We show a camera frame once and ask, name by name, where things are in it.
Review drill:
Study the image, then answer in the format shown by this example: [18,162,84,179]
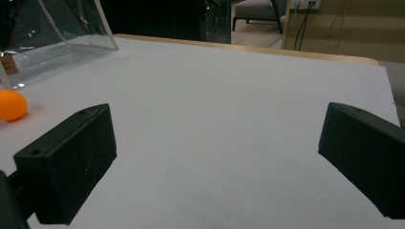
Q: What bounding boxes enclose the grey armchair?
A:
[231,0,288,35]

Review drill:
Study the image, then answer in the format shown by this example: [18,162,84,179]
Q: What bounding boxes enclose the thin grey cable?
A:
[329,0,351,50]

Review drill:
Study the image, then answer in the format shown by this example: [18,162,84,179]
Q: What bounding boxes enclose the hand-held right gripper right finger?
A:
[317,101,405,220]

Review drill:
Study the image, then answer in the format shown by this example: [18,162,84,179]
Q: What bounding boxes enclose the black cable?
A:
[292,2,315,52]

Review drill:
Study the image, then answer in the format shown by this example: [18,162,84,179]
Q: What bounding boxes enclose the white wall power socket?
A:
[289,0,322,10]

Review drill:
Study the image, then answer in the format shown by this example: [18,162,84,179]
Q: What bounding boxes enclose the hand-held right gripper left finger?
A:
[13,103,117,226]

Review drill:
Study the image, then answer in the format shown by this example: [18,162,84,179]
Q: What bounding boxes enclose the orange ping-pong ball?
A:
[0,89,29,122]

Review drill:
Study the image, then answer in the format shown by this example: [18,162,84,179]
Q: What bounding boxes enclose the dark glass cabinet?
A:
[99,0,232,45]

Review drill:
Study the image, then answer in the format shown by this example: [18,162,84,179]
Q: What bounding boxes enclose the clear acrylic box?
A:
[0,0,119,91]

